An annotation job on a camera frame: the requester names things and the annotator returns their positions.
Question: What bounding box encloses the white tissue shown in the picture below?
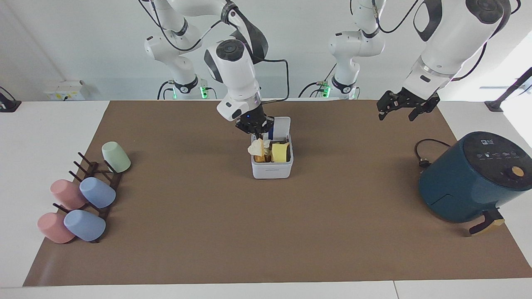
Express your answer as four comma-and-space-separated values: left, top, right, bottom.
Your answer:
248, 138, 271, 157

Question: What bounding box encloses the white bin with lid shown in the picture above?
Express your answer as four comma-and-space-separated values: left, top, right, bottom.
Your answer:
251, 116, 294, 180

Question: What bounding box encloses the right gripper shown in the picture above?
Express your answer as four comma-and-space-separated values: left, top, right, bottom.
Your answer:
235, 104, 275, 140

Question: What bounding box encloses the pink cup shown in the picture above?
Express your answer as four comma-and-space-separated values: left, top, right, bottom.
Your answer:
37, 212, 76, 244
50, 179, 88, 210

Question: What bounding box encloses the yellow sponge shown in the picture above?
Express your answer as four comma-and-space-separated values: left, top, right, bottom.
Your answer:
271, 143, 290, 163

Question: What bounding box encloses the teal air fryer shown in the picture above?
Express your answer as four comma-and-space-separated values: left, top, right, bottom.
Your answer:
418, 131, 532, 237

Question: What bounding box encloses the black stand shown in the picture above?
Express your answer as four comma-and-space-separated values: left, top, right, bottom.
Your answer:
484, 66, 532, 113
0, 86, 22, 113

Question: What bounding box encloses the white wall socket box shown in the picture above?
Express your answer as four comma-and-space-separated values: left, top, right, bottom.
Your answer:
44, 80, 90, 102

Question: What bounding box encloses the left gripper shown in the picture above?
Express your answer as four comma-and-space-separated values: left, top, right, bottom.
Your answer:
377, 88, 440, 122

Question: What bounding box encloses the dark wooden cup rack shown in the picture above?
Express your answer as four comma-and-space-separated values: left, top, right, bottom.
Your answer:
53, 152, 124, 244

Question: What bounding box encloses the black air fryer cable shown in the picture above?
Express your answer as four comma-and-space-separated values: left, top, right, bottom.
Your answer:
414, 138, 452, 169

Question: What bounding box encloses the blue cup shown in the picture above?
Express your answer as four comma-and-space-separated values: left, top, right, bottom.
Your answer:
63, 209, 106, 242
79, 177, 117, 209

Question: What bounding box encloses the green cup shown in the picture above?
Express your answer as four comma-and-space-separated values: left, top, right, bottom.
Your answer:
102, 141, 132, 174

